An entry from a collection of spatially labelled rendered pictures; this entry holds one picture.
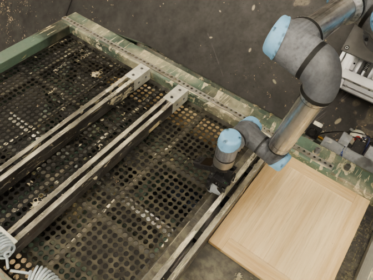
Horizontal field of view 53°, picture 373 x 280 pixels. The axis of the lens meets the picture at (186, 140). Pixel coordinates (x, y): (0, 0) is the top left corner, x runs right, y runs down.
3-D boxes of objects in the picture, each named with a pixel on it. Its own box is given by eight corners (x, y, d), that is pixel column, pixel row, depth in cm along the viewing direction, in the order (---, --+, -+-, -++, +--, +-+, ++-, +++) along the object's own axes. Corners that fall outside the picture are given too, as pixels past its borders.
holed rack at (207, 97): (333, 165, 163) (334, 165, 162) (331, 170, 161) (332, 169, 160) (65, 16, 215) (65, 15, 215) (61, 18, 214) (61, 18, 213)
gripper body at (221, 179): (223, 194, 142) (228, 176, 133) (204, 182, 145) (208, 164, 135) (233, 181, 146) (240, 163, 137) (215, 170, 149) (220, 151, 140)
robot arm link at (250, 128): (266, 141, 138) (248, 158, 133) (242, 123, 141) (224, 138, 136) (273, 129, 132) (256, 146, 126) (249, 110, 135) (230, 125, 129)
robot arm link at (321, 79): (369, 61, 96) (289, 161, 135) (334, 37, 99) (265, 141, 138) (350, 81, 90) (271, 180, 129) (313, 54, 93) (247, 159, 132)
